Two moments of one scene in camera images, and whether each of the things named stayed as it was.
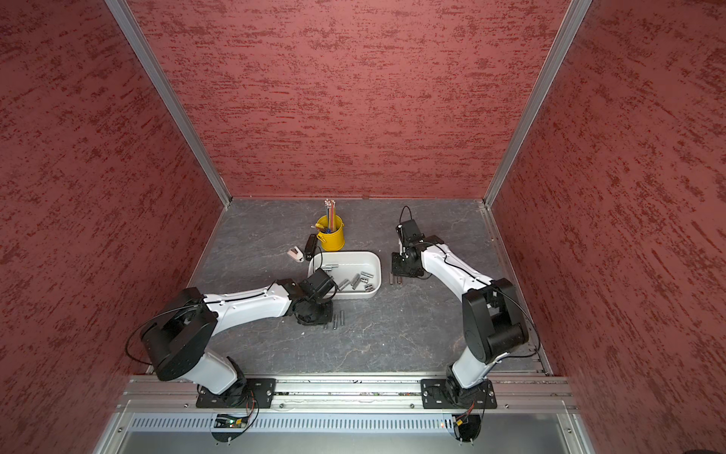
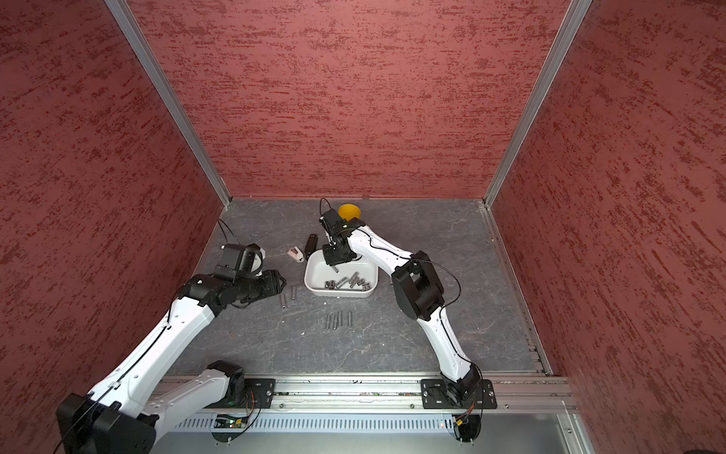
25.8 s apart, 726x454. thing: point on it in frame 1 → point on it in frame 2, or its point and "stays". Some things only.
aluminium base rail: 525,392 stays
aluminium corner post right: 569,26 stays
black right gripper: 398,270 → 335,260
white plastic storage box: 356,274 stays
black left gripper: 324,320 → 271,280
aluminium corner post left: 139,42 stays
